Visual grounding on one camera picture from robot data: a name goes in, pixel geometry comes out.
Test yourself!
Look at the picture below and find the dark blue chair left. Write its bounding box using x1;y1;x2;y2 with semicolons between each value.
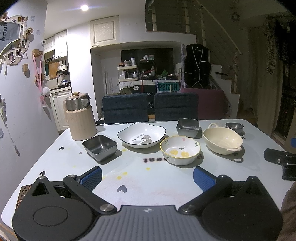
102;93;149;124

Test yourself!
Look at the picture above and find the white storage shelf rack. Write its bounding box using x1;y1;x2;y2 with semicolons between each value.
117;65;139;82

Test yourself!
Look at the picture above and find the white black-rimmed square plate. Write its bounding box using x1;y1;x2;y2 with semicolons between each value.
117;123;166;149

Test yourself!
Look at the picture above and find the cream two-handled ceramic bowl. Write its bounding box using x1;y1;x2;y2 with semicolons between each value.
202;123;243;155

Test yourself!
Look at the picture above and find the steel square tray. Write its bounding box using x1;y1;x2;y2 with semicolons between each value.
82;135;117;163
176;118;200;138

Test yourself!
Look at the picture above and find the white kitchen cabinet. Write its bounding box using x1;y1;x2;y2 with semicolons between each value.
49;87;72;132

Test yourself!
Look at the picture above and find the orange phone on table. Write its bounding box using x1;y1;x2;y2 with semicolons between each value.
16;185;32;209

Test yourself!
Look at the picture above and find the teal POIZON sign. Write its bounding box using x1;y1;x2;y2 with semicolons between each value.
156;80;181;93

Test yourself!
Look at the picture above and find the dark blue chair right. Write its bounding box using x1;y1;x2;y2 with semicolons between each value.
154;92;199;121

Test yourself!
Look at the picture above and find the wall photo decoration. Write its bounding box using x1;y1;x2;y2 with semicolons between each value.
1;11;34;66

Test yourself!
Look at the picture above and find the lemon pattern scalloped bowl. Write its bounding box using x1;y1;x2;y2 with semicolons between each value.
160;136;201;166

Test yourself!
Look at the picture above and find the black jacket on hanger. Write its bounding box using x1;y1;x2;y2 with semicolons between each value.
184;44;212;89

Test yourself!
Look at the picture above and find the maroon chair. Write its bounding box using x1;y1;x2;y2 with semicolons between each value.
181;88;229;120

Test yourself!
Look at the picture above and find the dark blue chair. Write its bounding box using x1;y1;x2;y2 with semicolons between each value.
154;92;199;121
102;93;149;124

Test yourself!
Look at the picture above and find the small round steel bowl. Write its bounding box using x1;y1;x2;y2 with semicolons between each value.
225;122;244;135

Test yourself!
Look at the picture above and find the pink hanging strap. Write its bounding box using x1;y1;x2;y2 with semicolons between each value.
32;52;51;108

